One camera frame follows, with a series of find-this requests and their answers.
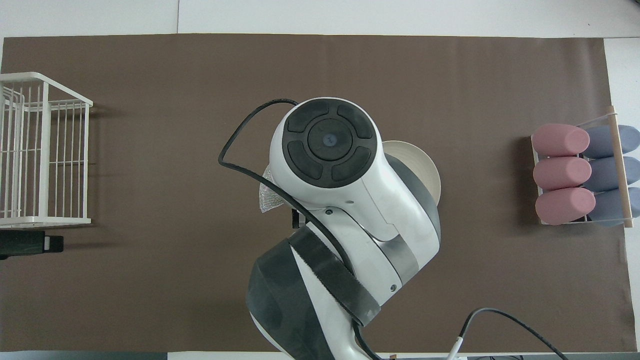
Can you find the pink plastic cup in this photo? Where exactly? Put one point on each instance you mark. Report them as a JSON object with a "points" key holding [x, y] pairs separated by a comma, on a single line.
{"points": [[565, 206], [560, 140], [562, 173]]}

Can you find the cream round plate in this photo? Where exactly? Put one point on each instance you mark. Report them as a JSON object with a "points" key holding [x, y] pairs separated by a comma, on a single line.
{"points": [[420, 165]]}

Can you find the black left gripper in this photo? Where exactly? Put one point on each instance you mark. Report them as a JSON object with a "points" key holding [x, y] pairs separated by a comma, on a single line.
{"points": [[20, 244]]}

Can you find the blue plastic cup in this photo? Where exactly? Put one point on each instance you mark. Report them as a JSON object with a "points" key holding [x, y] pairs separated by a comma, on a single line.
{"points": [[605, 141], [607, 206], [605, 174]]}

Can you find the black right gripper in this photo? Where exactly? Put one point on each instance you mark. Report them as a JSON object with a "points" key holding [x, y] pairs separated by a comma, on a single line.
{"points": [[299, 220]]}

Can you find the white cup rack wooden bar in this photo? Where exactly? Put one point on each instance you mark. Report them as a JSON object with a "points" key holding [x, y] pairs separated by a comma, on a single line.
{"points": [[622, 165]]}

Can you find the clear bubble wrap piece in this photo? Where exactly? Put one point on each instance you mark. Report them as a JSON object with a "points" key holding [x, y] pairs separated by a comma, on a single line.
{"points": [[270, 197]]}

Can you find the brown table mat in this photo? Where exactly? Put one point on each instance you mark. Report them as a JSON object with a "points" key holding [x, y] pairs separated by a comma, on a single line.
{"points": [[150, 290]]}

